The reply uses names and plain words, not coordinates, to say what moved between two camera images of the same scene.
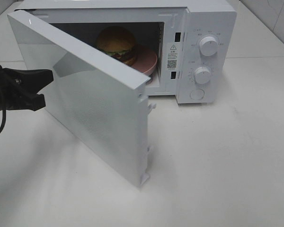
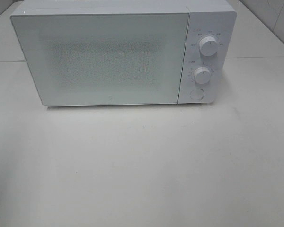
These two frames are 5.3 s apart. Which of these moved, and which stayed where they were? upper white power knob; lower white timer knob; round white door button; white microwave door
Moved: white microwave door
Stayed: lower white timer knob; upper white power knob; round white door button
